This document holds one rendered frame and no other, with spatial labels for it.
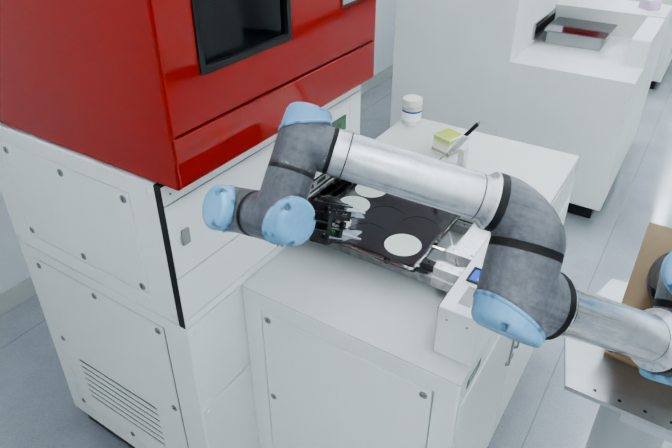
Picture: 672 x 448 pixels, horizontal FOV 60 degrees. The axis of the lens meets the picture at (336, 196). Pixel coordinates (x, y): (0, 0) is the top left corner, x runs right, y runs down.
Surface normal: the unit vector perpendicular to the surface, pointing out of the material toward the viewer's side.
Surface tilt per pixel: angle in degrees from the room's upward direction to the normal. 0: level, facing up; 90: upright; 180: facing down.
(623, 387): 0
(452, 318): 90
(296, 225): 74
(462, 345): 90
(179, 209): 90
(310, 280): 0
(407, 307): 0
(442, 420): 90
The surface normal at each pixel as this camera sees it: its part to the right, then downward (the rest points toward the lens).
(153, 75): -0.54, 0.44
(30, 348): 0.00, -0.85
